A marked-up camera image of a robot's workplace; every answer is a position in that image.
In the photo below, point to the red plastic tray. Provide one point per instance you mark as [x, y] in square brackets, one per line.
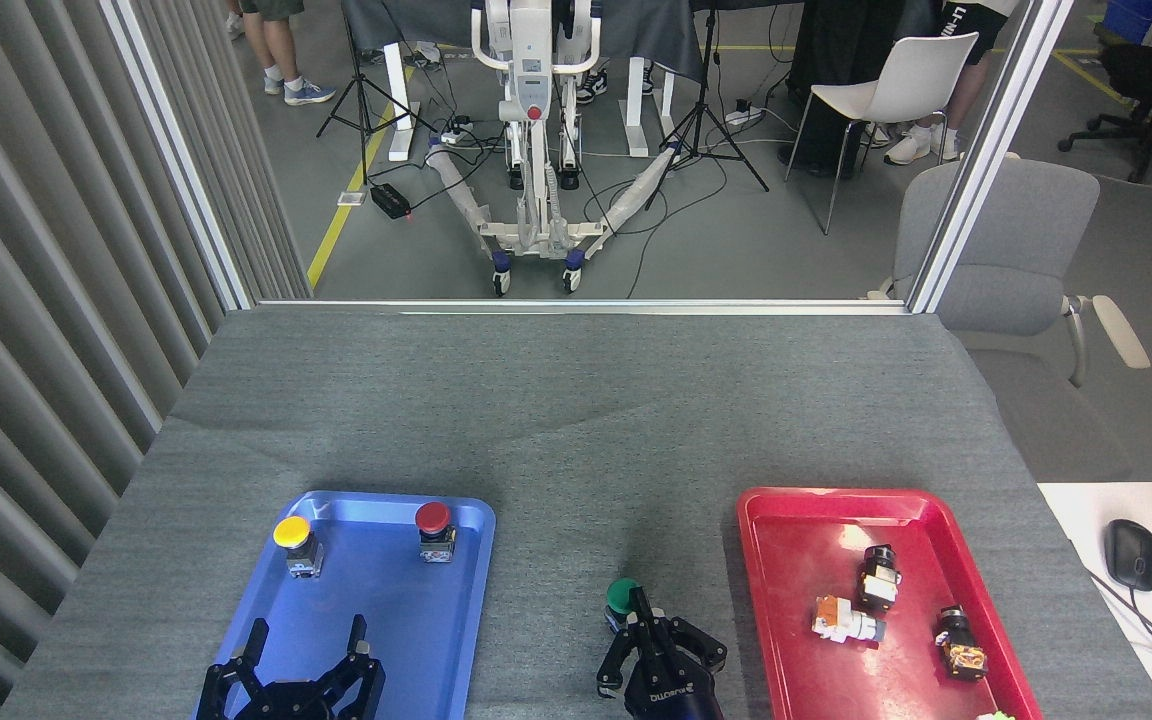
[806, 560]

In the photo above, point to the silver frame rail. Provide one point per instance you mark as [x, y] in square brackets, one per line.
[586, 305]

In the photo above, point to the grey office chair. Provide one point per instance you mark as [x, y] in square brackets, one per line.
[1006, 300]

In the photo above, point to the grey corrugated partition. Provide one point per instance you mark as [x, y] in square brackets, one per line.
[36, 300]

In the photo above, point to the white stand on wheels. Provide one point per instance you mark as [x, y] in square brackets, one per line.
[531, 80]

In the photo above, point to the red push button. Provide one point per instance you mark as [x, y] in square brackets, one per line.
[433, 517]

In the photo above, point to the white plastic chair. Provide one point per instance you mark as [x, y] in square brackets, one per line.
[921, 75]

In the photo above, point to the silver frame post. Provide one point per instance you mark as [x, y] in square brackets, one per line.
[181, 160]
[986, 160]

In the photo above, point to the white desk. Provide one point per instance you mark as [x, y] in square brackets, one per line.
[1086, 520]

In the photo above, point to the white and orange switch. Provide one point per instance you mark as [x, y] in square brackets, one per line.
[841, 620]

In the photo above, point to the black office chair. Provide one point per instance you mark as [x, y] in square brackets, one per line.
[1151, 80]

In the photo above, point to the black power box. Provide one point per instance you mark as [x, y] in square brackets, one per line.
[390, 200]

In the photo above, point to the blue storage bin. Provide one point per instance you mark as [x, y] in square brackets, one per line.
[1131, 18]

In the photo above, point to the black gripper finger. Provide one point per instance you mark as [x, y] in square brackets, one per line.
[226, 690]
[361, 680]
[696, 655]
[636, 650]

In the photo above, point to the black computer mouse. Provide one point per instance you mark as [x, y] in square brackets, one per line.
[1133, 555]

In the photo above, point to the yellow push button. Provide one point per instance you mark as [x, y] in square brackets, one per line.
[292, 532]

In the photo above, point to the person in white shoes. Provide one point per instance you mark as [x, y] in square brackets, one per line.
[966, 90]

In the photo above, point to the white power strip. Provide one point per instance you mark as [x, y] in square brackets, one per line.
[744, 114]

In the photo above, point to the green push button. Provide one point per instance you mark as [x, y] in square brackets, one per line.
[619, 596]

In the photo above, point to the black tripod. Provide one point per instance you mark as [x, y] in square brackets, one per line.
[364, 100]
[704, 120]

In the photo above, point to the person in blue shoes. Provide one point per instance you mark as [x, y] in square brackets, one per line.
[281, 45]

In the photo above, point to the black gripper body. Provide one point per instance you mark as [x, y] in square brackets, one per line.
[671, 698]
[301, 702]

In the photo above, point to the blue plastic tray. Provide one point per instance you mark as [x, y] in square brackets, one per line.
[416, 610]

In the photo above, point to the black switch with orange base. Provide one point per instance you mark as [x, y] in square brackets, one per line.
[961, 650]

